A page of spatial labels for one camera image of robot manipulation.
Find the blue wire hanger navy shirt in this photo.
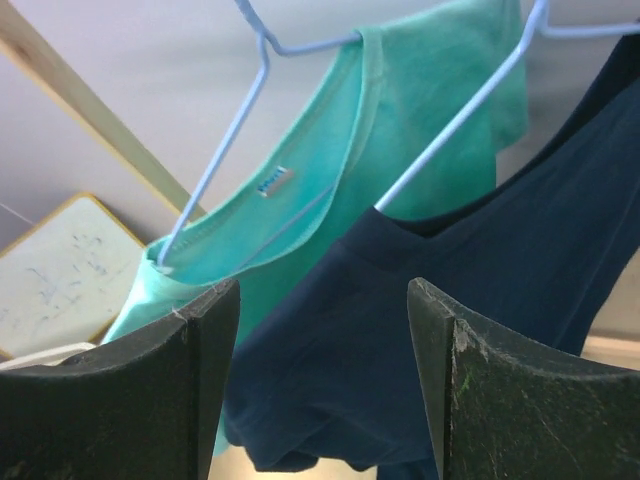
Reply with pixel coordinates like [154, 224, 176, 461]
[373, 0, 640, 211]

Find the cream plastic laundry basket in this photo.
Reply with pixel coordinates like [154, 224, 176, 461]
[0, 342, 96, 371]

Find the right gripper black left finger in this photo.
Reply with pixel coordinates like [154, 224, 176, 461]
[1, 280, 240, 479]

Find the wooden clothes rack frame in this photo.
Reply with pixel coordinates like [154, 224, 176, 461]
[1, 1, 190, 213]

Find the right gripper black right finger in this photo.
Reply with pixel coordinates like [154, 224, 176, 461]
[407, 278, 639, 479]

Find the navy blue t shirt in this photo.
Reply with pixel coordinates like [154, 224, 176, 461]
[224, 34, 640, 480]

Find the blue wire hanger teal shirt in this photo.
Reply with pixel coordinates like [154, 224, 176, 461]
[156, 0, 361, 268]

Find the small whiteboard wooden frame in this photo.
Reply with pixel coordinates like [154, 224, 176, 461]
[1, 193, 144, 357]

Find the teal green t shirt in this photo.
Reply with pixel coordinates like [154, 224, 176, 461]
[102, 0, 530, 456]

